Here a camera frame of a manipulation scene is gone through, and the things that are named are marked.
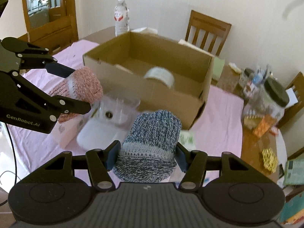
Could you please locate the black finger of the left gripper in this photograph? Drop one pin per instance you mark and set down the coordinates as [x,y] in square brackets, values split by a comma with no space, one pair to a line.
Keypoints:
[68,105]
[51,65]

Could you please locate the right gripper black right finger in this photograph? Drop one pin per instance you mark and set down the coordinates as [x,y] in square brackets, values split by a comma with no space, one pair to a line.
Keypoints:
[193,164]

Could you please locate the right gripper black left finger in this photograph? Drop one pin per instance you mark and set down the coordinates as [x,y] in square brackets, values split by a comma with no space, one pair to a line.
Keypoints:
[100,162]

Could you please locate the pink knitted roll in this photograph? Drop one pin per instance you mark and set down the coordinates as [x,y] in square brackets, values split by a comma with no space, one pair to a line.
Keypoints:
[81,85]

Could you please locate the white plastic bottle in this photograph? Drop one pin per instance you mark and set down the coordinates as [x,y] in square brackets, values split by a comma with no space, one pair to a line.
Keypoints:
[96,134]

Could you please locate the blue grey knitted roll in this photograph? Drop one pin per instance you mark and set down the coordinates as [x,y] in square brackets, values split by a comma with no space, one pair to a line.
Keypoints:
[147,155]

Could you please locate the small green print pack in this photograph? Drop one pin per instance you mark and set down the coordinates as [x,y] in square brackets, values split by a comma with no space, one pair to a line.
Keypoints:
[186,139]

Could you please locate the pink small carton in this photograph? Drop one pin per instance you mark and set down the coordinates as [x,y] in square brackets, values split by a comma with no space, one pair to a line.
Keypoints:
[64,133]

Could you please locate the pink table cloth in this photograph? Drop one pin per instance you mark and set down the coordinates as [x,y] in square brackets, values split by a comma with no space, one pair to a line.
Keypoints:
[218,129]

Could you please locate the clear plastic blender cup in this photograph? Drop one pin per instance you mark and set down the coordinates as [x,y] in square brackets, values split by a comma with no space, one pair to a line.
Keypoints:
[116,110]

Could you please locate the wooden door with glass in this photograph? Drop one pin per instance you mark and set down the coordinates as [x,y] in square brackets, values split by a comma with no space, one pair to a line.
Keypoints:
[50,23]

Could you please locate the gold ornate coaster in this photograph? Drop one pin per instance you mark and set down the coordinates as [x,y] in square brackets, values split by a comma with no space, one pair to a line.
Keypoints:
[270,160]

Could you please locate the orange pill blister pack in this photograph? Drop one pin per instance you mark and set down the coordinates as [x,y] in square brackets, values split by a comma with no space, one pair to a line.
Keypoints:
[264,125]

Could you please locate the clear water bottle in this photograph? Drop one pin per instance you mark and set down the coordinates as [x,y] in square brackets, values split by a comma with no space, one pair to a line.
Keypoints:
[121,18]

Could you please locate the brown cardboard box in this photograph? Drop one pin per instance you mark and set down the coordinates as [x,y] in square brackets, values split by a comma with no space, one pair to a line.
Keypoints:
[121,63]

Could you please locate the white tape roll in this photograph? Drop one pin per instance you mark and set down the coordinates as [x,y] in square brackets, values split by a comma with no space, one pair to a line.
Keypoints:
[161,75]

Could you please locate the small dark lid jar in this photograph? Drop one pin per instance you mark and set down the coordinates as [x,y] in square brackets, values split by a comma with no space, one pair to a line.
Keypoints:
[245,78]

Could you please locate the large jar black lid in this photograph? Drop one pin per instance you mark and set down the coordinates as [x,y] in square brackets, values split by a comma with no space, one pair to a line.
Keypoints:
[268,101]

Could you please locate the teal printed package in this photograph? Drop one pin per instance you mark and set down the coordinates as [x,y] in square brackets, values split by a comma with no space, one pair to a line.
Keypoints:
[294,172]

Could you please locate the green paper booklet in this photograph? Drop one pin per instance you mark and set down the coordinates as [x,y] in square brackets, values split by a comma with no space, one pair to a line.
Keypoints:
[218,65]

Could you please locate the wooden chair at right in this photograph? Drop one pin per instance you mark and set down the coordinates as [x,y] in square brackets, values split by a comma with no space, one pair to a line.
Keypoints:
[295,94]

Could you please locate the wooden chair at wall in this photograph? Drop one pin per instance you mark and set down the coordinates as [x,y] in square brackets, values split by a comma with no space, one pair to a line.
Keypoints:
[216,29]

